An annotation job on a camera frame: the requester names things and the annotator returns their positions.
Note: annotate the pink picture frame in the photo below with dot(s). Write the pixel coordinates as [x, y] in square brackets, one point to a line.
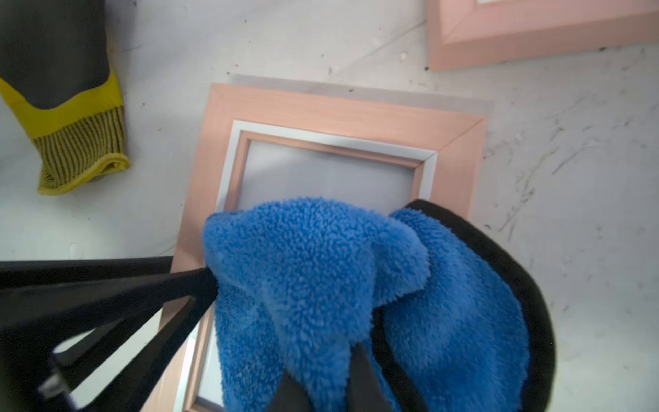
[464, 34]
[268, 139]

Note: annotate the black yellow work glove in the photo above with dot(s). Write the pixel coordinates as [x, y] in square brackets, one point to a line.
[57, 80]

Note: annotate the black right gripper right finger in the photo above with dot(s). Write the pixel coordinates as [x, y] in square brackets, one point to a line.
[364, 393]

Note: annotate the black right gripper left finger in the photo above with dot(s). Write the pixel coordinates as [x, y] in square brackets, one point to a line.
[60, 320]

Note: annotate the blue microfibre cloth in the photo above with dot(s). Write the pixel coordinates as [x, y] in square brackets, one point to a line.
[450, 321]

